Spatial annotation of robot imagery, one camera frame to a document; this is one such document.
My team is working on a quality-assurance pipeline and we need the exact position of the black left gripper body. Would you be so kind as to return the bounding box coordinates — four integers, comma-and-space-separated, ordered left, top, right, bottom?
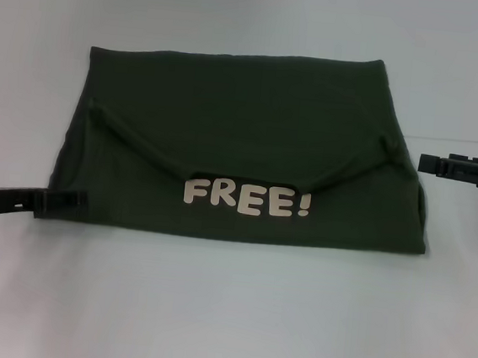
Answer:
0, 185, 40, 222

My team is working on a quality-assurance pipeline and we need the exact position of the dark green shirt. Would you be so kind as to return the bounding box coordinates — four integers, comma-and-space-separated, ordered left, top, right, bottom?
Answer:
43, 29, 446, 262

